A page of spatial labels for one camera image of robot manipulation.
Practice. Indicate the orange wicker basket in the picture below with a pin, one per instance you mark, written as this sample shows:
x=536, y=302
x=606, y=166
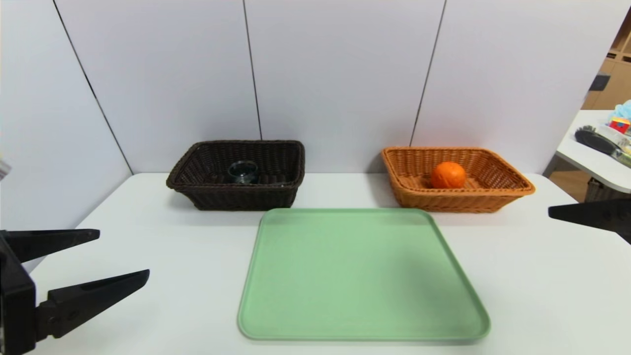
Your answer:
x=493, y=192

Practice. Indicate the black round brush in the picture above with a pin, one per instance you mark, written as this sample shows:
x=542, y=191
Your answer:
x=594, y=139

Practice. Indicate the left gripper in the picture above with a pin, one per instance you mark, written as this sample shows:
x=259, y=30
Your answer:
x=15, y=296

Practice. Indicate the clear plastic package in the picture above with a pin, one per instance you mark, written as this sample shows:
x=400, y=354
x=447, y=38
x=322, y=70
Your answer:
x=618, y=143

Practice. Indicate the red toy block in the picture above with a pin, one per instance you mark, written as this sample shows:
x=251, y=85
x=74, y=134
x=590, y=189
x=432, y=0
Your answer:
x=620, y=125

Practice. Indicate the wooden shelf cabinet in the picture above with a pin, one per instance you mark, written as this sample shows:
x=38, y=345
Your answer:
x=616, y=84

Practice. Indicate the dark woven storage basket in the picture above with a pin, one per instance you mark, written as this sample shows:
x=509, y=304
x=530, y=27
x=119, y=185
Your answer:
x=604, y=190

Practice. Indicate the dark grey wall box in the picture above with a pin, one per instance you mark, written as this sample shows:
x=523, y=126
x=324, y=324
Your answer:
x=599, y=82

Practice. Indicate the glass cup with black holder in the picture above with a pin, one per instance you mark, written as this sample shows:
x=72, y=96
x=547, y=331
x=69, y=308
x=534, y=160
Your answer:
x=243, y=172

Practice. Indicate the green plastic tray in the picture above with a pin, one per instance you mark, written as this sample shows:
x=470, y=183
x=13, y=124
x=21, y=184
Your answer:
x=355, y=286

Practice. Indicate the blue plush toy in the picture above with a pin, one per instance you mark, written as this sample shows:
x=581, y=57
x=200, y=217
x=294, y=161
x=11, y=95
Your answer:
x=623, y=109

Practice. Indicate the orange fruit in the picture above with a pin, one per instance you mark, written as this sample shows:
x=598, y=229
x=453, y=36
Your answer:
x=448, y=175

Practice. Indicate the dark brown wicker basket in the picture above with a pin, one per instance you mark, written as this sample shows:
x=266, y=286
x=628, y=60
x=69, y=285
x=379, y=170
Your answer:
x=236, y=197

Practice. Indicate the white side table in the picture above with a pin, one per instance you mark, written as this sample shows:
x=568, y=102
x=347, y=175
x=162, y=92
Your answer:
x=586, y=160

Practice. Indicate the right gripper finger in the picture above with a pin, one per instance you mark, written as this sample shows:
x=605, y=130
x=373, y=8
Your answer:
x=596, y=214

